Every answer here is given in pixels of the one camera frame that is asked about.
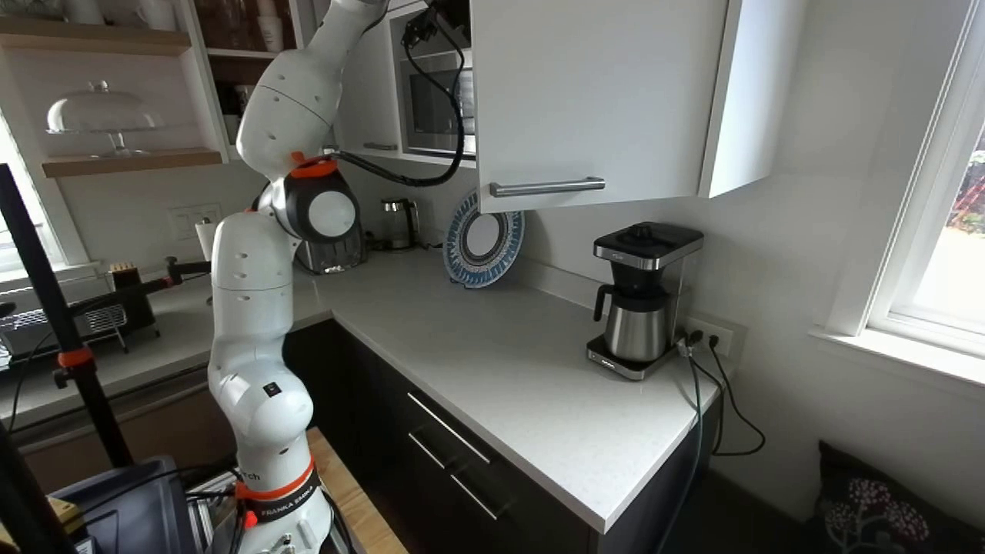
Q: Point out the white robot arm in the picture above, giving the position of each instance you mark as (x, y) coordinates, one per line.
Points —
(251, 339)

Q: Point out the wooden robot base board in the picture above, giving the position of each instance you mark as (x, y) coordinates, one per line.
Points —
(356, 492)

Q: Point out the dark base cabinet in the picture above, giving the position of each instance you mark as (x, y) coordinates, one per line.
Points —
(381, 432)

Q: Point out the white cabinet door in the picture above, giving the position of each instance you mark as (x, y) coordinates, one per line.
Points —
(595, 92)

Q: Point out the white open shelf unit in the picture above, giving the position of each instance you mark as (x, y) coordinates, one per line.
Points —
(201, 72)

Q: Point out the blue patterned decorative plate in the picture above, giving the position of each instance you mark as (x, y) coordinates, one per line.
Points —
(509, 240)

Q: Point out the steel black coffee maker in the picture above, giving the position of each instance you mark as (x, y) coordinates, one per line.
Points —
(636, 326)

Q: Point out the dark countertop appliance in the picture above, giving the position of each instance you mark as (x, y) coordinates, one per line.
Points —
(333, 256)

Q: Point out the steel microwave oven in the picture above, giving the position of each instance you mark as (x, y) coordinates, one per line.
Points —
(426, 107)

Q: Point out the black countertop device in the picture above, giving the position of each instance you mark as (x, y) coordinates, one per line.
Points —
(131, 301)

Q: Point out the glass cake dome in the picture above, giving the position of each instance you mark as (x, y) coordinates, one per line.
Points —
(103, 112)

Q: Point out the dark blue bag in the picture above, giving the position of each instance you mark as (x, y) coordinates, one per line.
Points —
(124, 508)

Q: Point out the white framed window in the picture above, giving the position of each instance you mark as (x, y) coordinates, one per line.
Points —
(944, 246)

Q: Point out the dark floral patterned cushion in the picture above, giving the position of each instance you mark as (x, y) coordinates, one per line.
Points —
(882, 512)

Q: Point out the white wall outlet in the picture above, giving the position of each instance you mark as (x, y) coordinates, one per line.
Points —
(717, 337)

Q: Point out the white closed wall cabinet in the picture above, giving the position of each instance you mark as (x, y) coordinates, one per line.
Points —
(759, 92)

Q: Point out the wooden wall shelf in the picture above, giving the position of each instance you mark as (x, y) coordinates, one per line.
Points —
(132, 162)
(94, 38)

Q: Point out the black camera tripod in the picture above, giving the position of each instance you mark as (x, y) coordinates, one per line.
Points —
(64, 339)

